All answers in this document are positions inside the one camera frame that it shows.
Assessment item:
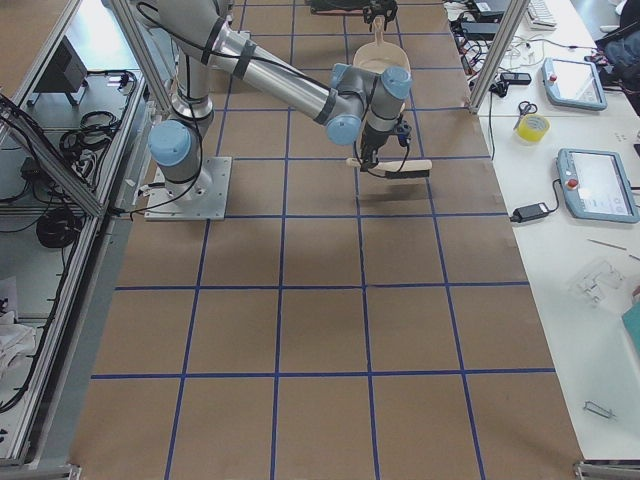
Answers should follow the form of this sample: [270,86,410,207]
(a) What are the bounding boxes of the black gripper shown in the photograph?
[359,113,396,171]
[362,0,398,23]

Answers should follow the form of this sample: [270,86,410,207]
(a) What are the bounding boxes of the white hand brush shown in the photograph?
[346,157,433,180]

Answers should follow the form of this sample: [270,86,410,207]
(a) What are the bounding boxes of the beige dustpan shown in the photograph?
[352,16,411,74]

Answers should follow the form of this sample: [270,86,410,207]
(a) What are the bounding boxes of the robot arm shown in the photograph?
[135,1,419,179]

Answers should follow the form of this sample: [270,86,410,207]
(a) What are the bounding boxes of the black power adapter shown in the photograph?
[510,202,550,223]

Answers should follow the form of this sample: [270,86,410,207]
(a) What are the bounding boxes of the black scissors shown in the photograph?
[513,100,538,130]

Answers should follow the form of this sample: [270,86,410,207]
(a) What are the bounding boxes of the yellow tape roll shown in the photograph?
[515,114,550,143]

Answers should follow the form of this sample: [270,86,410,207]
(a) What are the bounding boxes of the upper teach pendant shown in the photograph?
[541,57,608,111]

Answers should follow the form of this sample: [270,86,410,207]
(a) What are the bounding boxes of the teach pendant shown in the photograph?
[556,148,639,224]
[541,57,608,111]

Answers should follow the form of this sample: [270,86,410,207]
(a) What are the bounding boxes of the lower teach pendant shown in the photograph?
[556,148,639,224]

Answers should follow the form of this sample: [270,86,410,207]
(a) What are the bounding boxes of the aluminium frame post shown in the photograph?
[468,0,528,114]

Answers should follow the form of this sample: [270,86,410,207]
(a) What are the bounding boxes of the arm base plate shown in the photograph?
[143,156,232,221]

